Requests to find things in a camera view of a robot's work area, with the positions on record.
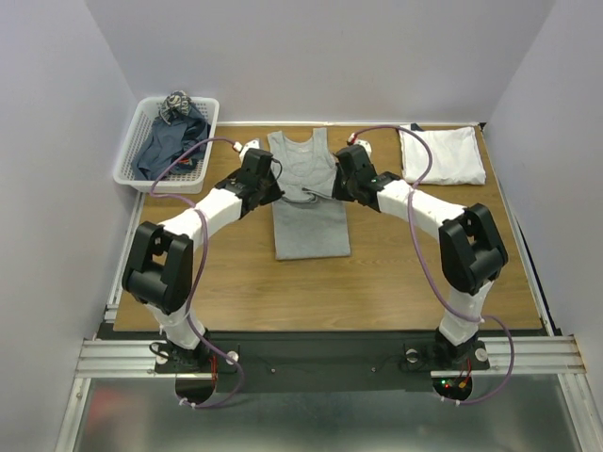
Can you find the aluminium frame rail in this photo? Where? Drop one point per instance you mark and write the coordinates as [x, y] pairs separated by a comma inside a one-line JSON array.
[[115, 359]]

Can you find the grey tank top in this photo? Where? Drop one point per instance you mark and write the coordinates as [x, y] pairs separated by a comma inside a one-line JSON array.
[[308, 222]]

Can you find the patterned navy garment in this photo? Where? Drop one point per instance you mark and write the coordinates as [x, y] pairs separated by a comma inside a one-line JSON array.
[[175, 105]]

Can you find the white plastic laundry basket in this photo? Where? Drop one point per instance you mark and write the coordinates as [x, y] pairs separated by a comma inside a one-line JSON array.
[[140, 129]]

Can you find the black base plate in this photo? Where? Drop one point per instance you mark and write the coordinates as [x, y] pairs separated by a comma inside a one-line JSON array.
[[257, 362]]

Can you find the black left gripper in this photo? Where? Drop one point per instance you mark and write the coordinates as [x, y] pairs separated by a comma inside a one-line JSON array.
[[275, 192]]

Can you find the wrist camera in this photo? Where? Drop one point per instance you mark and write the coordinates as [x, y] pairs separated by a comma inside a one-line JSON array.
[[355, 140], [250, 144]]

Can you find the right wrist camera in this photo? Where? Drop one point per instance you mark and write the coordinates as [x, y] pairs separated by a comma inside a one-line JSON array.
[[355, 140]]

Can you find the dark navy tank top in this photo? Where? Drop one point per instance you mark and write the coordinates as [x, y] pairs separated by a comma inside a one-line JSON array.
[[165, 143]]

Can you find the folded white tank top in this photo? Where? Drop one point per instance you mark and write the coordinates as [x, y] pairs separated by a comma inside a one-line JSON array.
[[456, 158]]

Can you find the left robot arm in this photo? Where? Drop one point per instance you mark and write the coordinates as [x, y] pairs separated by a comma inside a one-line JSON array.
[[159, 269]]

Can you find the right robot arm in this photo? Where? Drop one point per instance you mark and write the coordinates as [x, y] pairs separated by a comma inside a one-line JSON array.
[[472, 253]]

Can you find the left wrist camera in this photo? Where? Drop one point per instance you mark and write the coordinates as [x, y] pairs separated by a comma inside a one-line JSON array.
[[250, 144]]

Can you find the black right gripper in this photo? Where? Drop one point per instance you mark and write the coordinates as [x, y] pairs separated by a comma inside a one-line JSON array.
[[342, 189]]

